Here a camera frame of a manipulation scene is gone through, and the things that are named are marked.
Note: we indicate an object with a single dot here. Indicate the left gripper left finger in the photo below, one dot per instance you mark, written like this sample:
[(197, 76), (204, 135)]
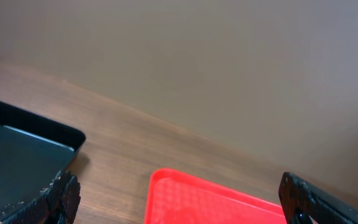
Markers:
[(56, 204)]

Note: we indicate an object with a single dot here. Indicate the black rectangular water tray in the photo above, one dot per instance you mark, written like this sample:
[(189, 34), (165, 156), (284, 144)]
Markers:
[(33, 149)]

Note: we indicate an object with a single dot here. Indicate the red plastic serving tray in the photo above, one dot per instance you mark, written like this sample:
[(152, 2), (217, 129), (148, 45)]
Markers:
[(177, 197)]

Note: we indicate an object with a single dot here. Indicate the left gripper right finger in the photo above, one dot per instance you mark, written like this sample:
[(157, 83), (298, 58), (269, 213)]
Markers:
[(302, 202)]

